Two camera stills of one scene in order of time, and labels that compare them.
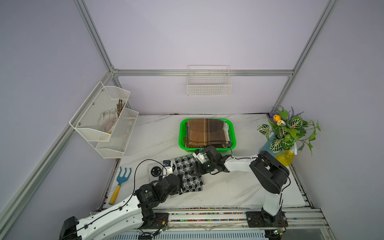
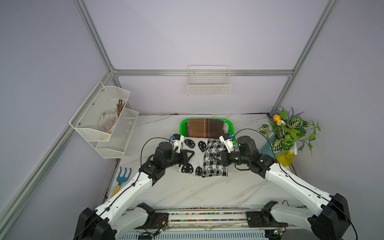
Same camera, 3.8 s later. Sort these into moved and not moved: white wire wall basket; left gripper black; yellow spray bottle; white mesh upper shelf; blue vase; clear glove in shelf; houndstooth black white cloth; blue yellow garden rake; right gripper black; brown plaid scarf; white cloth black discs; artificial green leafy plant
Moved: left gripper black; houndstooth black white cloth; white cloth black discs; right gripper black
Not moved: white mesh upper shelf; brown plaid scarf; yellow spray bottle; blue vase; artificial green leafy plant; white wire wall basket; blue yellow garden rake; clear glove in shelf
